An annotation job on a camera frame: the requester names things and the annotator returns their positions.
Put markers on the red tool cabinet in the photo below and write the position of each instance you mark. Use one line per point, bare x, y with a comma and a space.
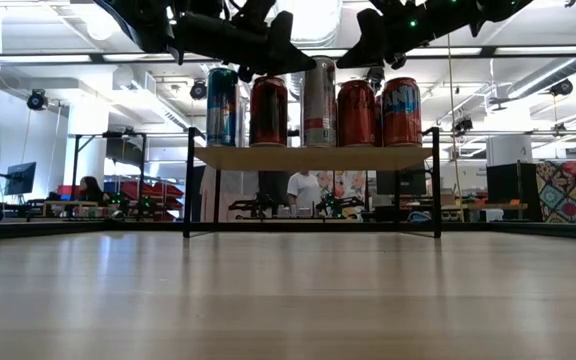
165, 197

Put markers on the person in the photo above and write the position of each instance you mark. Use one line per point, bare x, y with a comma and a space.
304, 190
92, 189

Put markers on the colourful patchwork quilt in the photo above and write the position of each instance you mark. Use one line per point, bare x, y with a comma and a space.
573, 192

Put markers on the black partition board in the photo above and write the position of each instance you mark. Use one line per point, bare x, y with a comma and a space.
513, 182

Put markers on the silver blue drink can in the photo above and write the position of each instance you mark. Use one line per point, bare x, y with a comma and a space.
222, 107

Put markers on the black metal rack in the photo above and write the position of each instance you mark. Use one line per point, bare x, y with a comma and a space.
142, 165

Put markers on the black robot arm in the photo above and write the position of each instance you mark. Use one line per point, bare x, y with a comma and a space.
250, 205
340, 205

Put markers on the small wooden shelf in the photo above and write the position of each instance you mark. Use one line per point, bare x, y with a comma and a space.
70, 204

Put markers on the white Celsius can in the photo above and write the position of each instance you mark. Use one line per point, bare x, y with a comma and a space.
319, 100

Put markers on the wooden shelf with black legs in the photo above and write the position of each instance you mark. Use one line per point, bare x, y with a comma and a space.
313, 157

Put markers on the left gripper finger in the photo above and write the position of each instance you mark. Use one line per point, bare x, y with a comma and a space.
255, 12
285, 55

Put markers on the red Coca-Cola Zero can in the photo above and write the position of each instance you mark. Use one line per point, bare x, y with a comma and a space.
357, 115

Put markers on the white printed panel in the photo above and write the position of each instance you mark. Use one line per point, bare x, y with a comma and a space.
228, 185

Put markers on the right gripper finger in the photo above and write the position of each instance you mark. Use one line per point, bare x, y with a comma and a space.
370, 40

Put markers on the floral printed panel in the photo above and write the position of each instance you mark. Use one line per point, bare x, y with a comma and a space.
350, 185

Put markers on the black computer monitor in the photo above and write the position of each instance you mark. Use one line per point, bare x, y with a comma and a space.
20, 178

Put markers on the wooden workbench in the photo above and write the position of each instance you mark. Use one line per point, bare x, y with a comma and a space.
493, 206

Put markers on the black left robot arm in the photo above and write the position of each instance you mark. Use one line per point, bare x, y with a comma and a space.
138, 20

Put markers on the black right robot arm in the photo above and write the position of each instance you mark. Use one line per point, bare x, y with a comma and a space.
503, 7

